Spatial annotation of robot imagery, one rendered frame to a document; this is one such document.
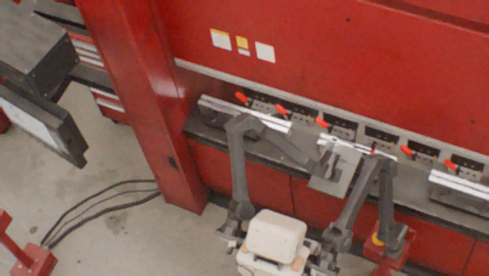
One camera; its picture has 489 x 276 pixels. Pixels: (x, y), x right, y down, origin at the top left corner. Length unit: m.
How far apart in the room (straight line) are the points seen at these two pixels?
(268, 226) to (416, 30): 0.97
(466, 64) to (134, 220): 2.59
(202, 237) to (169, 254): 0.22
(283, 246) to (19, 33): 1.35
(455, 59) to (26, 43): 1.63
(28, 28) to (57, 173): 2.08
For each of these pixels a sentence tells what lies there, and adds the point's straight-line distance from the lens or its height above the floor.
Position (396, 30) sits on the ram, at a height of 1.99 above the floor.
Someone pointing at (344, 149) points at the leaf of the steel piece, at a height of 1.00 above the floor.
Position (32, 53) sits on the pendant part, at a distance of 2.93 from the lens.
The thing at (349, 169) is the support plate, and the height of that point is 1.00.
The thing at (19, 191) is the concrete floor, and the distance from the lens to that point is 5.00.
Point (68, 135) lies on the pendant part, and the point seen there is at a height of 1.50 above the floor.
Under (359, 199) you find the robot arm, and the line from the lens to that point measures 3.04.
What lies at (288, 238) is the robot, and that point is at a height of 1.38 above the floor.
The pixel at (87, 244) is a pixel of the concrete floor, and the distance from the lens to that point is 4.66.
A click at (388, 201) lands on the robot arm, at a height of 1.20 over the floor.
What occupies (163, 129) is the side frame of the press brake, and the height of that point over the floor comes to 1.00.
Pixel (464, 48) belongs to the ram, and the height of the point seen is 1.99.
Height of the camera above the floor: 4.06
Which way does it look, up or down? 58 degrees down
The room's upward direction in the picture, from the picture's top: 12 degrees counter-clockwise
